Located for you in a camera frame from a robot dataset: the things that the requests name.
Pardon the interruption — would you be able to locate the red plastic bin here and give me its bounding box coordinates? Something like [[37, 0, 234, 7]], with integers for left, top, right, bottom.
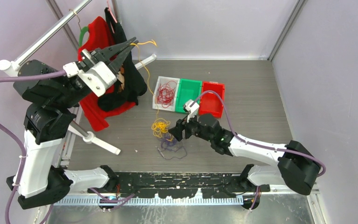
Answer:
[[199, 81, 225, 118]]

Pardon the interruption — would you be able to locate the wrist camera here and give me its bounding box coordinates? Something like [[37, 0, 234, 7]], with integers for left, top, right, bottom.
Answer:
[[63, 62, 80, 77], [183, 99, 200, 123]]

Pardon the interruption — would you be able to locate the white clothes rack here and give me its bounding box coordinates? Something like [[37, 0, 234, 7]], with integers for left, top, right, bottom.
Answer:
[[0, 0, 158, 156]]

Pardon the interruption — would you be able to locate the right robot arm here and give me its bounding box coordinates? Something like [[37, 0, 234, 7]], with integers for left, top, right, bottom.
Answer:
[[168, 114, 323, 196]]

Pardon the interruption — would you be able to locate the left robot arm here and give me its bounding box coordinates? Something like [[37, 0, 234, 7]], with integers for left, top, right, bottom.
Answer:
[[7, 38, 137, 210]]

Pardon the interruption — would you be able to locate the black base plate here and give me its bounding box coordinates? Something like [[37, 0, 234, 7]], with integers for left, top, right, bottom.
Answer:
[[96, 172, 256, 199]]

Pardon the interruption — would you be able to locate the green plastic bin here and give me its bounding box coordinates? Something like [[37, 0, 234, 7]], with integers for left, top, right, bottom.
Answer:
[[175, 78, 202, 113]]

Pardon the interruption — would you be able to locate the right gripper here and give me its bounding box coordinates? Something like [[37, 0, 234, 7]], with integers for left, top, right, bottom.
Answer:
[[169, 110, 213, 142]]

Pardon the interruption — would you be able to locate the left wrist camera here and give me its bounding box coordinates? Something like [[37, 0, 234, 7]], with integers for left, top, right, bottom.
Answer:
[[63, 62, 80, 77]]

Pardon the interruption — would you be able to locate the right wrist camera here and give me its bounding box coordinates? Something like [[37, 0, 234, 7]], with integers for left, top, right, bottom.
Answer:
[[183, 99, 200, 123]]

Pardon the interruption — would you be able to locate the red wire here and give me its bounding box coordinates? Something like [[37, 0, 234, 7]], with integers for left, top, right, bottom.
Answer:
[[155, 81, 179, 109]]

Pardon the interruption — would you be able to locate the red shirt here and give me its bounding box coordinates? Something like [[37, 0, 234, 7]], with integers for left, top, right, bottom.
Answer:
[[78, 16, 136, 132]]

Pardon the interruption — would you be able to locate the black shirt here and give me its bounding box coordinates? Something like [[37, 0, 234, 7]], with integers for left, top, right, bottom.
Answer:
[[97, 8, 147, 112]]

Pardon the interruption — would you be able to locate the green hanger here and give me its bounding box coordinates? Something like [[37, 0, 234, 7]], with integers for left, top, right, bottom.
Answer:
[[78, 26, 89, 48]]

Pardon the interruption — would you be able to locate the white plastic bin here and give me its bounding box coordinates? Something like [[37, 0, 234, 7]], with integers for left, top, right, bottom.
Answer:
[[152, 76, 180, 112]]

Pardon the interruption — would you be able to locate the purple wire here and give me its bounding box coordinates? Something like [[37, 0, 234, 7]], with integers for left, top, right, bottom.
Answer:
[[157, 133, 188, 161]]

